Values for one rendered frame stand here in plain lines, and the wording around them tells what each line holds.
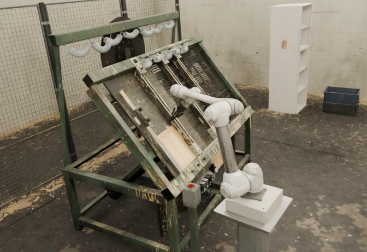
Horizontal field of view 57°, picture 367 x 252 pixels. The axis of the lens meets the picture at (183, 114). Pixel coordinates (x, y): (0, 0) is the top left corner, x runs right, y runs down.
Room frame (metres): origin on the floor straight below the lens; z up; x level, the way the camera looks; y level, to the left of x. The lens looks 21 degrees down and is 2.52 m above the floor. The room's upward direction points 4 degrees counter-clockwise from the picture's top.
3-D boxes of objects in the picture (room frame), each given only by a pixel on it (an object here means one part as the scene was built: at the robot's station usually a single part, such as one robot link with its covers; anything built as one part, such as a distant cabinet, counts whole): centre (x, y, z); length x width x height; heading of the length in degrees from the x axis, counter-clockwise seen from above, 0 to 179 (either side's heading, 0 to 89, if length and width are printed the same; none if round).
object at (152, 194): (3.78, 0.19, 0.41); 2.20 x 1.38 x 0.83; 150
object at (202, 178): (2.87, -0.18, 0.69); 0.50 x 0.14 x 0.24; 150
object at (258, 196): (2.41, -0.55, 0.89); 0.22 x 0.18 x 0.06; 152
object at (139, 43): (3.91, 0.61, 1.85); 0.80 x 0.06 x 0.80; 150
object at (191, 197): (2.46, -0.02, 0.84); 0.12 x 0.12 x 0.18; 60
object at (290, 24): (6.57, -2.17, 1.03); 0.61 x 0.58 x 2.05; 142
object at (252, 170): (2.39, -0.52, 1.03); 0.18 x 0.16 x 0.22; 124
